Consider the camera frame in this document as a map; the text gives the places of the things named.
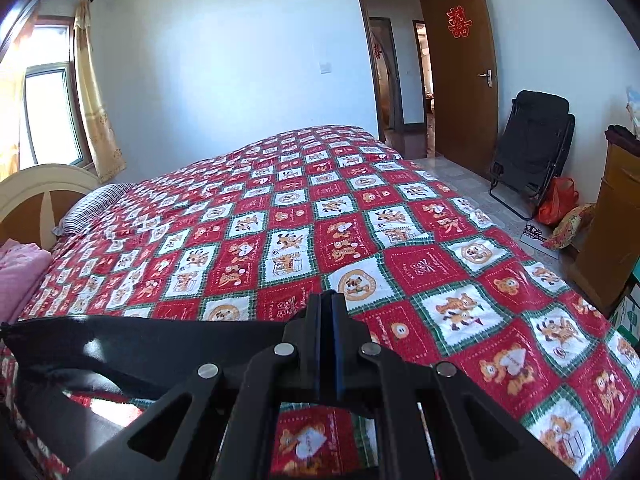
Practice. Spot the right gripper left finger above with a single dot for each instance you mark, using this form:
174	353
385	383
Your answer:
216	424

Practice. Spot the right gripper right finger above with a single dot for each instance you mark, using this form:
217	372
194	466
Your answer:
431	422

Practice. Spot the black pants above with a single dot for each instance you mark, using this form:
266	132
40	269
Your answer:
140	358

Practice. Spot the red patchwork bedspread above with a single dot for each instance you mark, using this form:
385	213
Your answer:
248	236

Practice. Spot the brown wooden cabinet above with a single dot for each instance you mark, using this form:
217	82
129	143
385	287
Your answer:
611	248

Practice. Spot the floral cushion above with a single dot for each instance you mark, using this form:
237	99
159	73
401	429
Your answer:
570	226

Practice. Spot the pink folded blanket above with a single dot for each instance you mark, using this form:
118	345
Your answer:
22	267

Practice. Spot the grey striped pillow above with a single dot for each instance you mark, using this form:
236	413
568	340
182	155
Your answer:
89	208

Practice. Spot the red plastic bag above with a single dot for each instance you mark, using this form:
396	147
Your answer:
561	197

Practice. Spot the cream wooden headboard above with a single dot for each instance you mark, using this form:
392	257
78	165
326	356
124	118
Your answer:
35	199

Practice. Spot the black folding chair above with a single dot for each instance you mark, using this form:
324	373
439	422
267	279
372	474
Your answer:
533	148

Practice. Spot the yellow patterned curtain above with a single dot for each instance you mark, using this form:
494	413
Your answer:
105	153

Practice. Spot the brown wooden door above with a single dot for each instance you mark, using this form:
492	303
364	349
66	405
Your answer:
466	110

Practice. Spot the window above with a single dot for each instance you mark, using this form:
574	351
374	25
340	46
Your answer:
53	132

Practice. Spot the red paper door decoration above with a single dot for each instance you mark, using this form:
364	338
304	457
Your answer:
458	24

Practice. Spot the silver door handle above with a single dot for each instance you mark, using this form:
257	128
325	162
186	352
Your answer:
488	76

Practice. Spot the brown door frame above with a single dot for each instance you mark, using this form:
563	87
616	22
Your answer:
402	76

